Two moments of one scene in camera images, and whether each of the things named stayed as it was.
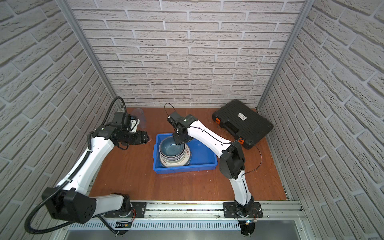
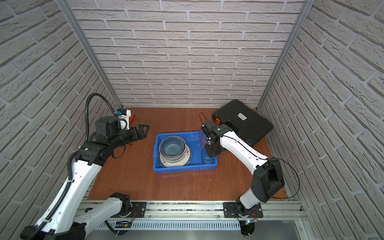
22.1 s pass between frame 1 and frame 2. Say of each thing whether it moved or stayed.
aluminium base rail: stayed
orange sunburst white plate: stayed
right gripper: moved
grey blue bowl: stayed
